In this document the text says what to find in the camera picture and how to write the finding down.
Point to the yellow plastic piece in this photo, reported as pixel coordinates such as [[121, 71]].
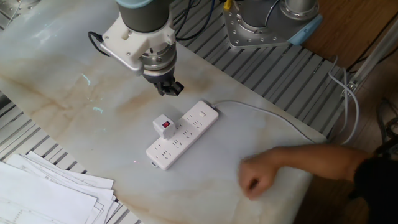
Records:
[[227, 4]]

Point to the person's right forearm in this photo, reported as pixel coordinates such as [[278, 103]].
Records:
[[320, 160]]

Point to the stack of white papers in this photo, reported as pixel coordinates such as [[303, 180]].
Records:
[[46, 193]]

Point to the marble pattern table mat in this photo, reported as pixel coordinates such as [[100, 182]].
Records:
[[93, 93]]

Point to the person's black shirt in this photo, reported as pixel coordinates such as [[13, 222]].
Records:
[[379, 193]]

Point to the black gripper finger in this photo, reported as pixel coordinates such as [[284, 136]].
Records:
[[175, 88], [163, 89]]

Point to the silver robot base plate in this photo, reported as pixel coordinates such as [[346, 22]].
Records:
[[245, 34]]

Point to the aluminium frame post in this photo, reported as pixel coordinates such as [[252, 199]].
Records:
[[376, 56]]

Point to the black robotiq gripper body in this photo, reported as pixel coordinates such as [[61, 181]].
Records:
[[161, 77]]

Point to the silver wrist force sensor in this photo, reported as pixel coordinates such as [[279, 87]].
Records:
[[160, 59]]

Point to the person's right hand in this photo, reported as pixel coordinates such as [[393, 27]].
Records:
[[261, 171]]

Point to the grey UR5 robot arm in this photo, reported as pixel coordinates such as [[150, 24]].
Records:
[[143, 18]]

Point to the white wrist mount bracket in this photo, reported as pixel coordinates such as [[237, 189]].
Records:
[[124, 43]]

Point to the white power strip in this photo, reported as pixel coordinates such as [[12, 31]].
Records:
[[186, 137]]

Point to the white bulb holder adapter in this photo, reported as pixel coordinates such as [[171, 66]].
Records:
[[164, 126]]

